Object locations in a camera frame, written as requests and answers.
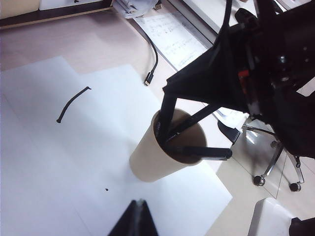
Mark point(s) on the glossy black marker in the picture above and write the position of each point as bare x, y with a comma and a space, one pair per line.
204, 153

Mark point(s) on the white paper sheets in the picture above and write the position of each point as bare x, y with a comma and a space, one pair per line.
98, 147

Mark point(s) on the chrome office chair base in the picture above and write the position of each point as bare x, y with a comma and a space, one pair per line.
270, 163

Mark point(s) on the plain white paper sheet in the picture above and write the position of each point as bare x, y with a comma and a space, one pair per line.
37, 73

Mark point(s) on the white long box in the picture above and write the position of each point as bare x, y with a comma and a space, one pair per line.
61, 3

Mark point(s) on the beige paper cup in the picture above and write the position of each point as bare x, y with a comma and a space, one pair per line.
147, 157

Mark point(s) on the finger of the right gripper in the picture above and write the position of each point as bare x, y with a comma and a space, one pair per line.
194, 119
167, 115

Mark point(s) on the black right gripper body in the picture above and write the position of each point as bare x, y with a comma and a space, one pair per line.
216, 78

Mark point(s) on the white boxy object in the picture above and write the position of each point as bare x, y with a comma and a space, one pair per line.
268, 216

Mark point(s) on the paper sheet with handwriting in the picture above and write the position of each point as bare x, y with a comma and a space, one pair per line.
172, 41

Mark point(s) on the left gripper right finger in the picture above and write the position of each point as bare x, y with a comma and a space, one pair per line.
146, 221

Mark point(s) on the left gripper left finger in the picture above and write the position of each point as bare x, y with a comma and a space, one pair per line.
130, 221

